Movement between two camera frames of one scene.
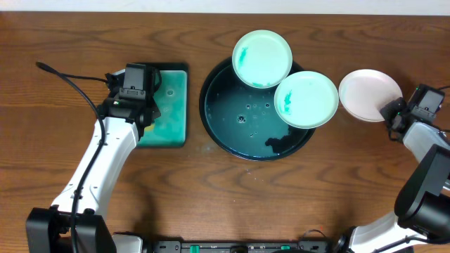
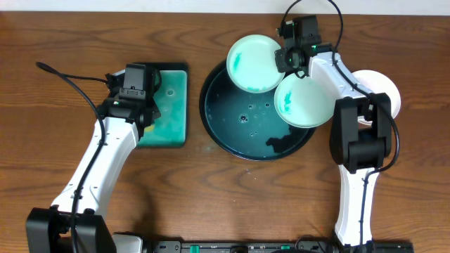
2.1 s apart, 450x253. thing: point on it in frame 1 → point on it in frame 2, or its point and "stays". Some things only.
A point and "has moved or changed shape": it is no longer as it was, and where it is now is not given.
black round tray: [243, 121] stays
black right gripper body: [390, 109] → [281, 61]
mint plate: [262, 59] has moved or changed shape
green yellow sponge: [150, 128] stays
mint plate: [306, 100] stays
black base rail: [242, 247] stays
